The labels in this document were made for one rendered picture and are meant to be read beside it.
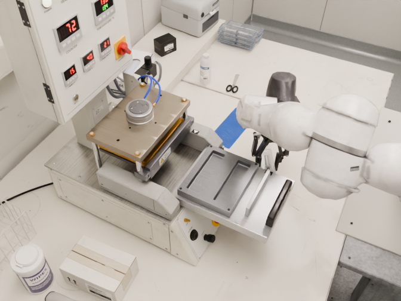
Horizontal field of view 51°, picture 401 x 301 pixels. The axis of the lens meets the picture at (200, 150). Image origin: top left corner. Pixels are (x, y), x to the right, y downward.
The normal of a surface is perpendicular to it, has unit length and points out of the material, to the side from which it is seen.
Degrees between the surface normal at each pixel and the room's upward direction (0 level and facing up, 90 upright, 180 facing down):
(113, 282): 0
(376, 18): 90
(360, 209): 45
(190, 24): 91
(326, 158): 54
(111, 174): 0
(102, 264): 1
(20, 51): 90
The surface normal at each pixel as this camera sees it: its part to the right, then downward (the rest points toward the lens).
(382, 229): -0.30, -0.03
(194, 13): -0.53, 0.56
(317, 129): -0.90, -0.25
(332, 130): -0.68, -0.16
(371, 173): -0.80, 0.22
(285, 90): 0.12, -0.29
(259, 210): 0.01, -0.69
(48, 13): 0.88, 0.35
